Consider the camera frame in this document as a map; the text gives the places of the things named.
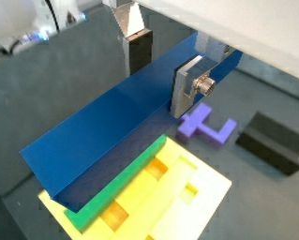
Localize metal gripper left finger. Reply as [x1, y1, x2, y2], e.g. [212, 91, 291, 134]
[103, 0, 153, 75]

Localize purple comb-shaped block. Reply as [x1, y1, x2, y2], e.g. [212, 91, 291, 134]
[177, 103, 237, 147]

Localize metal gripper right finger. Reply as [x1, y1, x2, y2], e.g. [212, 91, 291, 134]
[170, 32, 234, 118]

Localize yellow slotted board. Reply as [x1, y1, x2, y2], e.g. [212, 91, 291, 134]
[39, 137, 232, 240]

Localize black angle bracket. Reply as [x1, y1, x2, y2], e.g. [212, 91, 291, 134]
[236, 112, 299, 175]

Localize long blue rectangular block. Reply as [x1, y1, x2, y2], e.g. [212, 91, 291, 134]
[19, 31, 245, 214]

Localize green rectangular bar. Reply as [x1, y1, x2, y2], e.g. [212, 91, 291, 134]
[66, 135, 168, 233]

